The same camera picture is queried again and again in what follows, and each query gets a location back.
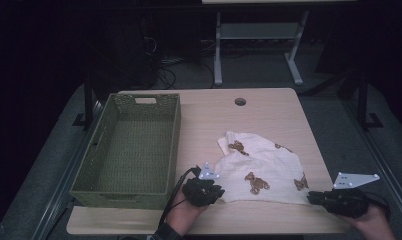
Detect white metal desk frame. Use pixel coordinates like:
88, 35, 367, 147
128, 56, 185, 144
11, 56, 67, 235
201, 0, 357, 87

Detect floor cables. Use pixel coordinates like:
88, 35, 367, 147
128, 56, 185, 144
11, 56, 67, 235
140, 34, 217, 90

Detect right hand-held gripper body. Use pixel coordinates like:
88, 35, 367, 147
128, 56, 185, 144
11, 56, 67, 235
323, 171, 381, 220

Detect black metal stand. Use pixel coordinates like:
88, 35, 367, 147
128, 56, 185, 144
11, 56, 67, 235
72, 74, 102, 130
355, 71, 384, 130

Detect white bear print cloth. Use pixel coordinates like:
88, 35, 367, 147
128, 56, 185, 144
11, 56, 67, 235
213, 130, 312, 206

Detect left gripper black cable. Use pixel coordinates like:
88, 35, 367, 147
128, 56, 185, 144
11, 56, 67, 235
157, 165, 202, 231

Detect aluminium floor rail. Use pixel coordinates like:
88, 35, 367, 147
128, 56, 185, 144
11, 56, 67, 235
30, 99, 105, 240
340, 98, 402, 229

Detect person's left hand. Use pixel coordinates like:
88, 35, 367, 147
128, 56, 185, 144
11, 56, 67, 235
165, 191, 209, 236

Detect person's right hand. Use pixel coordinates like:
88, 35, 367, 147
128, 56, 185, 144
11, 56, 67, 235
335, 203, 399, 240

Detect green woven basket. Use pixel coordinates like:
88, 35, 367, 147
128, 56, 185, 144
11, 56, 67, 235
69, 92, 183, 211

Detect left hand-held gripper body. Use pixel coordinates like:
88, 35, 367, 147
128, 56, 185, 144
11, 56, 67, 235
182, 162, 225, 208

